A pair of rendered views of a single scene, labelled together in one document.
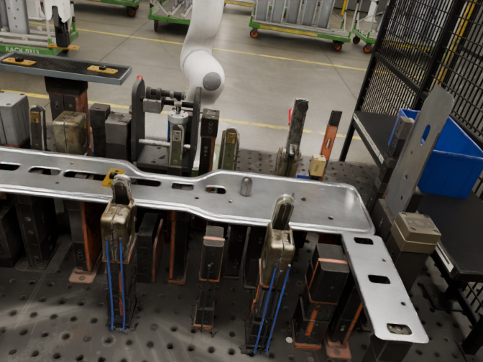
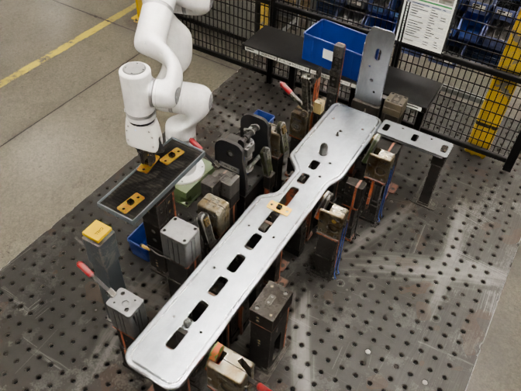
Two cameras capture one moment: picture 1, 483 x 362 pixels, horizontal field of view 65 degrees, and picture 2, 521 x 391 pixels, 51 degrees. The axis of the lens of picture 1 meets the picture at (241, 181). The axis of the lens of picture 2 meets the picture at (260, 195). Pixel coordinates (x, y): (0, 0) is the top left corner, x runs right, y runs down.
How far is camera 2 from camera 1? 165 cm
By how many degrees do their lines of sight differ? 45
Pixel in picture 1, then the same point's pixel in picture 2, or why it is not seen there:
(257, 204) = (337, 152)
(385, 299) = (427, 143)
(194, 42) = not seen: hidden behind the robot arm
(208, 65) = (205, 92)
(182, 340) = (355, 249)
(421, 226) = (400, 100)
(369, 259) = (400, 133)
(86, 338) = (333, 293)
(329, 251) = (383, 144)
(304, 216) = (357, 139)
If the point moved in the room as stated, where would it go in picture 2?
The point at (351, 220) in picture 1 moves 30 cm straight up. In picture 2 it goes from (368, 122) to (382, 57)
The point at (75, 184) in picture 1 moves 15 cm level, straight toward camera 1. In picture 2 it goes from (280, 228) to (325, 233)
